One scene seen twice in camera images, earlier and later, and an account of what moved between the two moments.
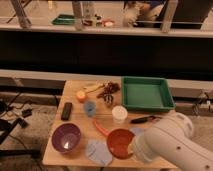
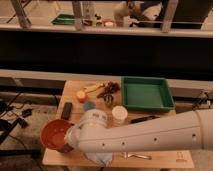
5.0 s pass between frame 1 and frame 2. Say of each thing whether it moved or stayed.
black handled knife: stayed
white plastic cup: stayed
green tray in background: stayed
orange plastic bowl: moved
